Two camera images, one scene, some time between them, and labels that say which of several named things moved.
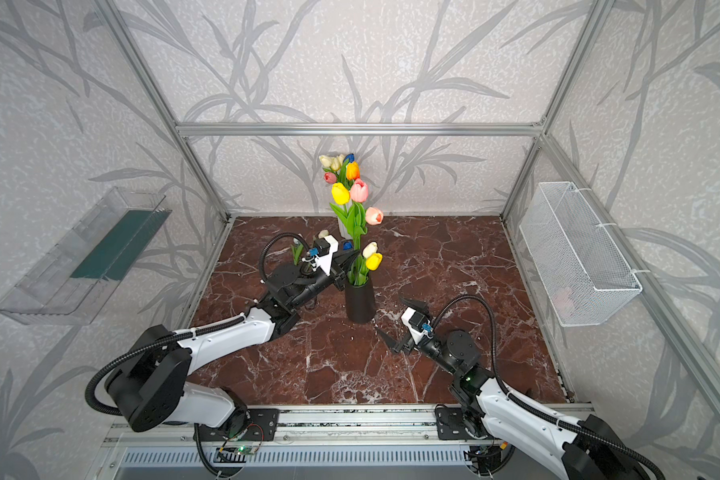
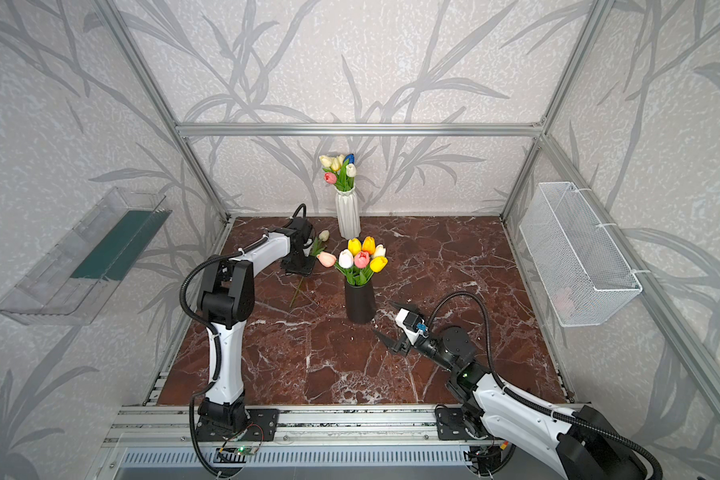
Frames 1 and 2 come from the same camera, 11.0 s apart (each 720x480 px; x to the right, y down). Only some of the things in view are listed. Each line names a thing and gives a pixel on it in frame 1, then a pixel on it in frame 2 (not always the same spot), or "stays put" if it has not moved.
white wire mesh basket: x=581 y=271 stays put
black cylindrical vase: x=360 y=303 stays put
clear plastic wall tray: x=70 y=282 stays put
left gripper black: x=341 y=267 → x=300 y=261
